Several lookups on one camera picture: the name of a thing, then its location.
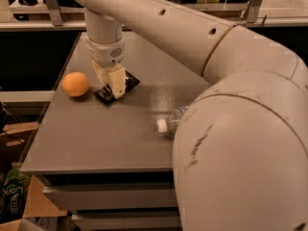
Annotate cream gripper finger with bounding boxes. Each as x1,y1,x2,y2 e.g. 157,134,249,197
108,64,126,99
92,62,109,86

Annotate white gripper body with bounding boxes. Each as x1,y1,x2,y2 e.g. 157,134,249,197
86,38,125,67

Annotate black rxbar chocolate bar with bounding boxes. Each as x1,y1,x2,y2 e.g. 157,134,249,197
93,71,140,106

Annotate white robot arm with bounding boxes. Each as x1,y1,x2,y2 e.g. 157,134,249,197
76,0,308,231

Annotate orange fruit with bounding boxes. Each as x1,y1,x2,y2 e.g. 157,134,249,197
62,72,90,97

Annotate clear plastic water bottle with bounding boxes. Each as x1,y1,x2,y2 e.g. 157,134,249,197
156,106,188,134

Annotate grey drawer cabinet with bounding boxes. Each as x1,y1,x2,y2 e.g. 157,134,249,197
20,29,213,231

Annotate brown cardboard box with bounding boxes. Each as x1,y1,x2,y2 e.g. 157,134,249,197
0,122,67,231

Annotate upper grey drawer front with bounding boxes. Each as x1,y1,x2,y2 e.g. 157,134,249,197
43,183,177,212

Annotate grey drawer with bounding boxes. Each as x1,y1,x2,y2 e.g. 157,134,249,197
43,183,177,212
71,210,182,231

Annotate green snack bag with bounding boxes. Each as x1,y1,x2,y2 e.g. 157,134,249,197
0,167,31,223

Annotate lower grey drawer front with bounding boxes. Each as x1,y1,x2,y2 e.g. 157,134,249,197
71,210,182,231

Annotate metal shelf rail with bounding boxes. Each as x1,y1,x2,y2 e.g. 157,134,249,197
0,0,308,32

